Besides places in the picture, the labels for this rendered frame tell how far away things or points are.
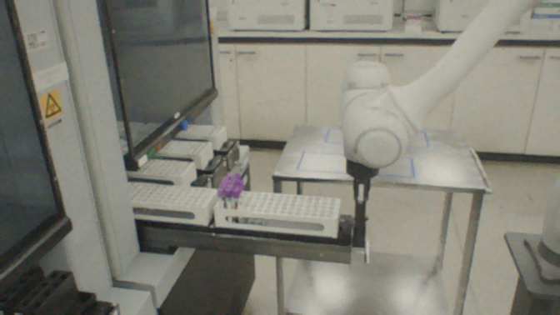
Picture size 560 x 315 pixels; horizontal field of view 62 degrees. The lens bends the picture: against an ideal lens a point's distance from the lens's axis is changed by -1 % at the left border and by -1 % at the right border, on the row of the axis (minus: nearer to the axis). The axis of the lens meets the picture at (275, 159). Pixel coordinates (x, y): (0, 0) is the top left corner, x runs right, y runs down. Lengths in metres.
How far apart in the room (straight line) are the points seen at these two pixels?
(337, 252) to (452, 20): 2.43
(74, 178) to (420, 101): 0.66
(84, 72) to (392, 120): 0.59
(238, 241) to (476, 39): 0.67
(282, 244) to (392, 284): 0.80
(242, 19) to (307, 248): 2.51
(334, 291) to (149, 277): 0.83
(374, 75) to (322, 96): 2.47
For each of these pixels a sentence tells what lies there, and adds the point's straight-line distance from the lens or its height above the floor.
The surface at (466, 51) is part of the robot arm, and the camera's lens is 0.89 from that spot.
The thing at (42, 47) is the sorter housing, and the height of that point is 1.29.
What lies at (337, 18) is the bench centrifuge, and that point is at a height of 0.99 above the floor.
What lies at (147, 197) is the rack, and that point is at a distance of 1.24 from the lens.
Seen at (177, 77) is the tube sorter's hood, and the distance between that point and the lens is 1.36.
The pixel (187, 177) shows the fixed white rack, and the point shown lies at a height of 0.85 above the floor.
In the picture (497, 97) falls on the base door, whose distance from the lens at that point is 3.49.
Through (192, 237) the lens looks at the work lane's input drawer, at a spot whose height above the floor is 0.79.
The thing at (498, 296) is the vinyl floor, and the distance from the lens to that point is 2.36.
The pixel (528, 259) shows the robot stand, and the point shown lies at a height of 0.70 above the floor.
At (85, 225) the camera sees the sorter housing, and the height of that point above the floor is 0.93.
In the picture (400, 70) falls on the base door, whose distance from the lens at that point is 3.35.
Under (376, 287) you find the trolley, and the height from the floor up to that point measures 0.28.
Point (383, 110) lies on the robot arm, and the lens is 0.82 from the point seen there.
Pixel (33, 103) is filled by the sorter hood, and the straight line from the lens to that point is 0.85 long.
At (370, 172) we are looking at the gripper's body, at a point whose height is 0.98.
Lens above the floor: 1.43
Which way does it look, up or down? 24 degrees down
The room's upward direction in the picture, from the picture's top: 2 degrees counter-clockwise
